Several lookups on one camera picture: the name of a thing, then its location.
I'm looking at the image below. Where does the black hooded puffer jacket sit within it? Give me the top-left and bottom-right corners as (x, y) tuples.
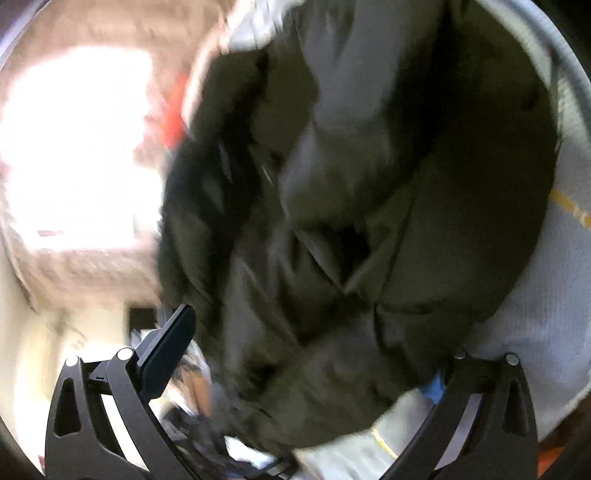
(158, 1), (557, 456)

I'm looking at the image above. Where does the blue plaid bed sheet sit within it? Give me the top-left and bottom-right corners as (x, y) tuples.
(216, 0), (591, 480)

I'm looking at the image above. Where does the pink lace curtain left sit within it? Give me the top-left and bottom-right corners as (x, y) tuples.
(1, 220), (160, 311)

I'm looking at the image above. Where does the orange carrot plush pillow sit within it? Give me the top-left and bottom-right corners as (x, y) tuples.
(159, 72), (189, 150)

